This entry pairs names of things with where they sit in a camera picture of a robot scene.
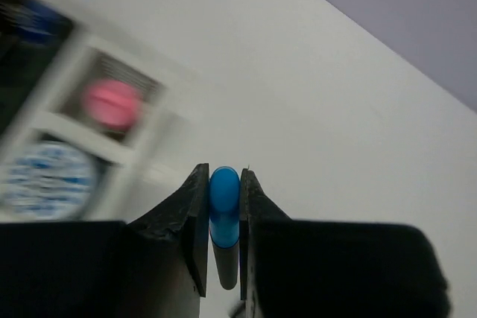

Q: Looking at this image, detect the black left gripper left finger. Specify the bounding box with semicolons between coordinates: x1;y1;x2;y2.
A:
126;162;210;318

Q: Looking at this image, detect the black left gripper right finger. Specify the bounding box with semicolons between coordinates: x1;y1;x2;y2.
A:
240;169;451;317

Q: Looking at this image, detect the blue highlighter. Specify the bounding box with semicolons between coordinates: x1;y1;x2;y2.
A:
209;166;241;290

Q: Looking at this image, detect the blue patterned round tin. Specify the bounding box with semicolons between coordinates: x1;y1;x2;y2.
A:
1;141;99;220

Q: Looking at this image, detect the pink capped glitter jar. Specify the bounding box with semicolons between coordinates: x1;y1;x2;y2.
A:
81;77;142;132

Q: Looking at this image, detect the white slatted container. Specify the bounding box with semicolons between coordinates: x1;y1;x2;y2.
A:
1;32;192;223

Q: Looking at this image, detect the black slatted container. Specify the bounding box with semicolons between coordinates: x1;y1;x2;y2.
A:
1;0;76;133

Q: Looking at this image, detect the blue item in black container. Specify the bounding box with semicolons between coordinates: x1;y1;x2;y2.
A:
15;0;61;45

